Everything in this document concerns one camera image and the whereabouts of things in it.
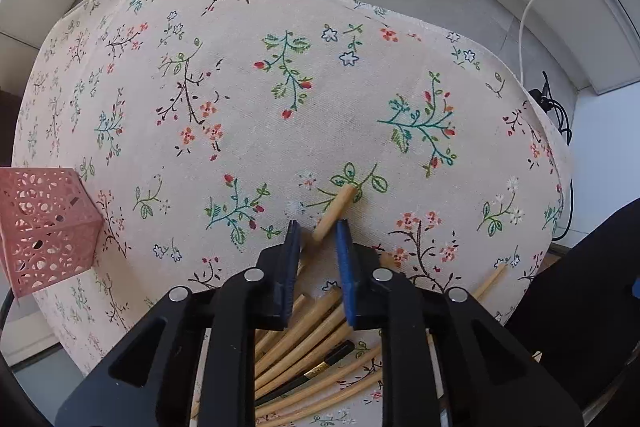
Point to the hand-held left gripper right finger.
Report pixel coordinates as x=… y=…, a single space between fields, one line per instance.
x=345 y=267

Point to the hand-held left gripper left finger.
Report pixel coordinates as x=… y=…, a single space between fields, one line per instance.
x=293 y=259

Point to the bamboo chopstick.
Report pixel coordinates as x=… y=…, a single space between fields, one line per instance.
x=332 y=213

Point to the bunch of bamboo chopsticks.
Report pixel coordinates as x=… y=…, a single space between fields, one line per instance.
x=300 y=337

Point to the black chopstick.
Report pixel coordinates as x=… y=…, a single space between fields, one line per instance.
x=331 y=354

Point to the pink perforated chopstick holder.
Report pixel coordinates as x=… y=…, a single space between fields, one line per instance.
x=45 y=232

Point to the floral tablecloth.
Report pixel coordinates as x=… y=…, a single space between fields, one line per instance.
x=250 y=107

